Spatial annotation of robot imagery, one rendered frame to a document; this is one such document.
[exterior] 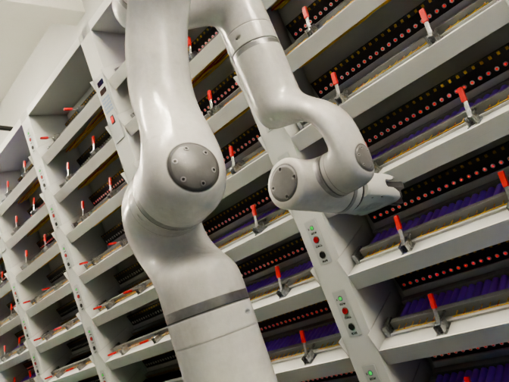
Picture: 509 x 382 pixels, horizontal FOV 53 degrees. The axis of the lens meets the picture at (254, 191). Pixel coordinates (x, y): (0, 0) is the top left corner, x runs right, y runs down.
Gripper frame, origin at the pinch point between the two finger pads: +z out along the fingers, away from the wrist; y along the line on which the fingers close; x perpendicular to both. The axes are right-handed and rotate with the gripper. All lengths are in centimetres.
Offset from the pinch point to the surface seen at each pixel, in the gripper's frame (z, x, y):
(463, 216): 25.0, -3.7, 1.6
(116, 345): 25, -3, -168
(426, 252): 19.7, -9.6, -7.3
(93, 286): 18, 26, -170
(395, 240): 24.8, -3.4, -16.8
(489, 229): 19.5, -9.3, 8.3
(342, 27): 8.4, 47.3, -3.5
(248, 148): 25, 44, -60
